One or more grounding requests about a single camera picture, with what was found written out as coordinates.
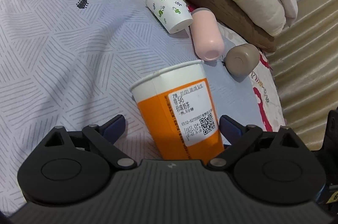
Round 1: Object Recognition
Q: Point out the orange white paper cup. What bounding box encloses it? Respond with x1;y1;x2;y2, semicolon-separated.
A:
130;60;225;163

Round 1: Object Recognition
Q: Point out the brown plastic cup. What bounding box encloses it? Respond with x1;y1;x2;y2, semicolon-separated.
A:
224;44;260;77

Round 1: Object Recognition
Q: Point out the pink plastic cup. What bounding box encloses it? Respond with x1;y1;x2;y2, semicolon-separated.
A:
190;8;225;62

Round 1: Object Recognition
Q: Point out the white paper cup green print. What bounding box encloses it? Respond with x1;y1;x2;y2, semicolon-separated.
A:
146;0;193;34

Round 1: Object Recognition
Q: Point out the cartoon bear bed sheet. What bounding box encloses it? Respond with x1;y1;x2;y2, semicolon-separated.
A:
249;51;285;131

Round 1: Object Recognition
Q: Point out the black device at right edge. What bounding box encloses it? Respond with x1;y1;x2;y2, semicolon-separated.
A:
313;109;338;217

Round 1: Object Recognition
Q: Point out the beige curtain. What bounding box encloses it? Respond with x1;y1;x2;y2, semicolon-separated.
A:
269;0;337;150

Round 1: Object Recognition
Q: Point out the grey patterned cloth mat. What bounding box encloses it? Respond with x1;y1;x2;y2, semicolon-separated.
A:
0;0;265;217

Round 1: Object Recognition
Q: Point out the brown pillow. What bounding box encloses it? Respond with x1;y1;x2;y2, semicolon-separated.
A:
186;0;277;52

